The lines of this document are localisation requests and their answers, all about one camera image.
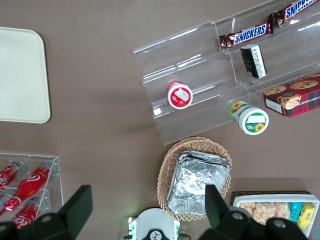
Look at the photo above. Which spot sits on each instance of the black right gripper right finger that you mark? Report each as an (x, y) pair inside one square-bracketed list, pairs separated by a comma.
[(220, 215)]

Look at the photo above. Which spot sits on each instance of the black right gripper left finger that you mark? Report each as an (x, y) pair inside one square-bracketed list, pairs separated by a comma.
[(75, 207)]

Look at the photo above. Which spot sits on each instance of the light wicker basket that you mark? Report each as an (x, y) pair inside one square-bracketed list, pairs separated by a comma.
[(165, 175)]

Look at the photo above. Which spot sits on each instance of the beige plastic tray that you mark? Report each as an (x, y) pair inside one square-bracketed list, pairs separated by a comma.
[(22, 75)]

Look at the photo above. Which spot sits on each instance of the rice cracker snack pack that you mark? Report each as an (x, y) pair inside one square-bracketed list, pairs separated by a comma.
[(247, 209), (282, 210), (265, 212)]

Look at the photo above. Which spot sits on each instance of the clear acrylic bottle rack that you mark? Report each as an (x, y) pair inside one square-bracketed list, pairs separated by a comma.
[(56, 170)]

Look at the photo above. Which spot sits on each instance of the stack of foil trays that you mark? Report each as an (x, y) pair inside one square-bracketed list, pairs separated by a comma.
[(192, 180)]

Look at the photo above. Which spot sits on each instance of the red cola bottle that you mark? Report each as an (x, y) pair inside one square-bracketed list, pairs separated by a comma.
[(10, 173), (26, 213), (30, 185)]

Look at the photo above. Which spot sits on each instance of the white rectangular bin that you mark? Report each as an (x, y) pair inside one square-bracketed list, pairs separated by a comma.
[(275, 198)]

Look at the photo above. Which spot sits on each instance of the teal snack packet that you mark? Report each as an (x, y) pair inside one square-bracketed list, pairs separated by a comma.
[(295, 210)]

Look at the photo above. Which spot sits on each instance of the yellow snack packet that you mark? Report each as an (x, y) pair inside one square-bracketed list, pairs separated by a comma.
[(307, 215)]

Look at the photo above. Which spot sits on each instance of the green sunflower yogurt cup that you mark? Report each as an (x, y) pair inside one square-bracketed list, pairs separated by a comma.
[(252, 121)]

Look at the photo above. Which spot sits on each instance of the red strawberry yogurt cup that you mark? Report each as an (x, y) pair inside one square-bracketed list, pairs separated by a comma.
[(180, 96)]

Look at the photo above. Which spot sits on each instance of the red tartan cookie box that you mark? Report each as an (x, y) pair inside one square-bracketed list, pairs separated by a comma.
[(297, 100)]

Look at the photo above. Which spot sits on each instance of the clear acrylic stepped shelf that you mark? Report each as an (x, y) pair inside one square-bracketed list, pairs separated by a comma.
[(200, 70)]

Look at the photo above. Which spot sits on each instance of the black and white small box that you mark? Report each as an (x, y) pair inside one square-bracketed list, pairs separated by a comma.
[(253, 61)]

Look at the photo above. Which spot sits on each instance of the snickers chocolate bar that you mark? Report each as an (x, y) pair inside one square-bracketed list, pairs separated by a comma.
[(295, 10), (247, 36)]

